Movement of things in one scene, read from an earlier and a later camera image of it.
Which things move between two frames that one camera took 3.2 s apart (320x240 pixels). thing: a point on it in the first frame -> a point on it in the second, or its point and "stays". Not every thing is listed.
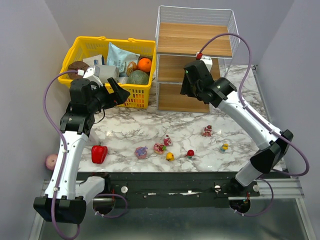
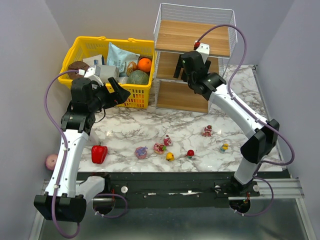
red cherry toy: x=190 y=153 stays
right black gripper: x=188 y=85 -> x=180 y=67
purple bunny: x=141 y=152 stays
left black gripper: x=113 y=94 stays
